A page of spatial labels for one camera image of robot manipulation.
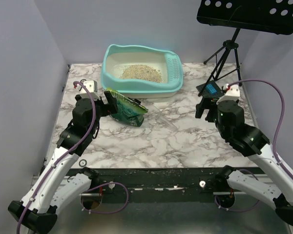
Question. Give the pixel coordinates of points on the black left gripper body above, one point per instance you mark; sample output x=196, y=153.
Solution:
x=101, y=109

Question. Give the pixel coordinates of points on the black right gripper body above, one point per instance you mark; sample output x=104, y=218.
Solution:
x=205, y=110

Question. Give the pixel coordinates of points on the green cat litter bag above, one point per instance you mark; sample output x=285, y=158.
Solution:
x=130, y=111

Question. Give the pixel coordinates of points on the clear plastic litter scoop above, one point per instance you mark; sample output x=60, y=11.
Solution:
x=161, y=117

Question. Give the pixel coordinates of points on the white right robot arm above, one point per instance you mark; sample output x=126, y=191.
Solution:
x=228, y=118

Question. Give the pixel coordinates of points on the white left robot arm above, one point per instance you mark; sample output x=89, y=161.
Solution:
x=39, y=209

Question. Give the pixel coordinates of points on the beige cat litter pile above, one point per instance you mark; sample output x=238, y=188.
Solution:
x=142, y=72

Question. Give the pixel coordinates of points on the teal and white litter box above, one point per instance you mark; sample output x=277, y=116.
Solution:
x=118, y=57

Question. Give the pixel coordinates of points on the black plate with blue block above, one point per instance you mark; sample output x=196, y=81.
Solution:
x=212, y=90

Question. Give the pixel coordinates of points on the black music stand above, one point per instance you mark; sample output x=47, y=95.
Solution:
x=271, y=16

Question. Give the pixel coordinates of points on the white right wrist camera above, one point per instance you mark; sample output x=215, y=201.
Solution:
x=230, y=92

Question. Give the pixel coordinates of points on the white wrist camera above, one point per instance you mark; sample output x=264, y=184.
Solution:
x=230, y=92
x=90, y=85

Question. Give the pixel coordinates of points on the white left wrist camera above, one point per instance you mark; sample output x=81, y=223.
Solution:
x=90, y=85

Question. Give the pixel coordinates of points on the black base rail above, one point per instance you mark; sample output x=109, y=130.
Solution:
x=158, y=185

